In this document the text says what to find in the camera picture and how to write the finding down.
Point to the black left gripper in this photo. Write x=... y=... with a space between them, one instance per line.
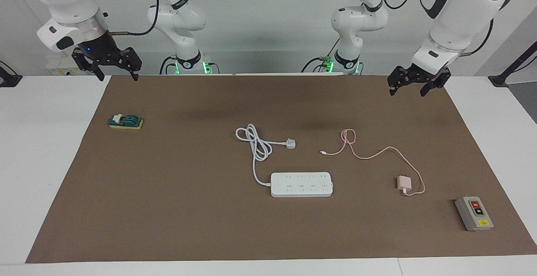
x=417 y=76

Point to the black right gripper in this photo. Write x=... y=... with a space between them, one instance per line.
x=105 y=53

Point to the pink charger adapter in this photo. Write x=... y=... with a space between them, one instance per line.
x=405 y=182

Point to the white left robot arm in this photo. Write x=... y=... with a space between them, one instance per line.
x=457 y=16

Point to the white box yellow label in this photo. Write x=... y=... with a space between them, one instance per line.
x=56 y=70

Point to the black table clamp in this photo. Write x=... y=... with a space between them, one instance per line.
x=8 y=79

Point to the brown table mat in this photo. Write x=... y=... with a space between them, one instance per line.
x=168 y=204

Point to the grey push button box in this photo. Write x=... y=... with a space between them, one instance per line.
x=476 y=215

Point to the green knife switch yellow base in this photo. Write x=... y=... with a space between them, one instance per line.
x=130 y=121

